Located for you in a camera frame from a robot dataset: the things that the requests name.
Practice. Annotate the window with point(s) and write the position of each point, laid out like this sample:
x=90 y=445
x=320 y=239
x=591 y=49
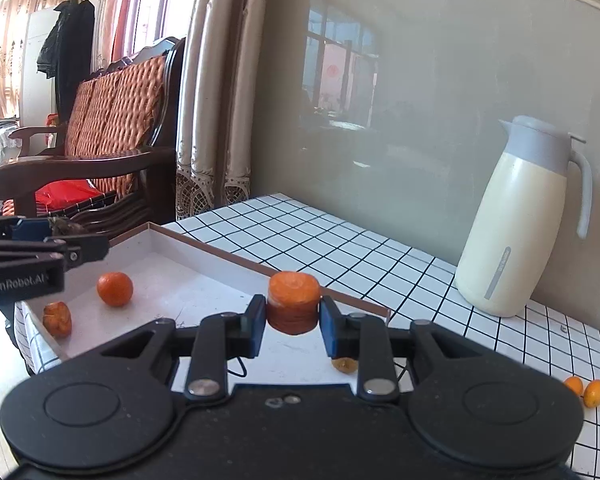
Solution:
x=155 y=0

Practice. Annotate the small tan longan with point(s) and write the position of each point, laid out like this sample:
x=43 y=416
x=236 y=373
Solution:
x=344 y=365

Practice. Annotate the red bag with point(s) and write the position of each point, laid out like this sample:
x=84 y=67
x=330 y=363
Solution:
x=65 y=194

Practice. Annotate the black checked cushion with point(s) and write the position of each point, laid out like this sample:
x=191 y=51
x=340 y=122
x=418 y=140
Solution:
x=92 y=204

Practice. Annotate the cream thermos jug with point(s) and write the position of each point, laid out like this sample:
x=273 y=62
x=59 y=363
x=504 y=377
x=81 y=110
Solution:
x=515 y=220

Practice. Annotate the brown cardboard box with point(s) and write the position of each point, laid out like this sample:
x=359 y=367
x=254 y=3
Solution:
x=190 y=285

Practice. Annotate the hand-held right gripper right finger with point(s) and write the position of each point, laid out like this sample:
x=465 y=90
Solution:
x=330 y=332

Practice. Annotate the checked white tablecloth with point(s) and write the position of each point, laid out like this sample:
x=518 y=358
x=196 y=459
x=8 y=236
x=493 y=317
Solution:
x=380 y=260

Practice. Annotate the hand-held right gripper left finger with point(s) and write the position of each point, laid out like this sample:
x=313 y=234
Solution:
x=257 y=340

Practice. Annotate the orange kumquat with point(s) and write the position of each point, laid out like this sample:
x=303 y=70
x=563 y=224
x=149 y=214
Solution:
x=594 y=393
x=574 y=386

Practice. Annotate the wooden sofa with orange cushions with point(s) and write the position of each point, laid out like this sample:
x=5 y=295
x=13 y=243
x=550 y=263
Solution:
x=125 y=110

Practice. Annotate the beige lace curtain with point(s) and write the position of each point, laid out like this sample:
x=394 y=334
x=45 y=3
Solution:
x=215 y=85

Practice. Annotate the orange tangerine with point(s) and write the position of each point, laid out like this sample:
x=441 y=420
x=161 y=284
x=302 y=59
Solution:
x=115 y=289

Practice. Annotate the black jacket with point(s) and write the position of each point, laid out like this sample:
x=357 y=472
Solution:
x=70 y=50

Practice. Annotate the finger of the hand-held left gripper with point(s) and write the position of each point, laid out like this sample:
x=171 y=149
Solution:
x=85 y=247
x=30 y=229

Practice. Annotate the round carrot slice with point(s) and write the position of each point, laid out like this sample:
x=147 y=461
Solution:
x=292 y=305

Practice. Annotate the pink sheer curtain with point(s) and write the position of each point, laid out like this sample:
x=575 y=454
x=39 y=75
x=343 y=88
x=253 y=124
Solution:
x=117 y=5

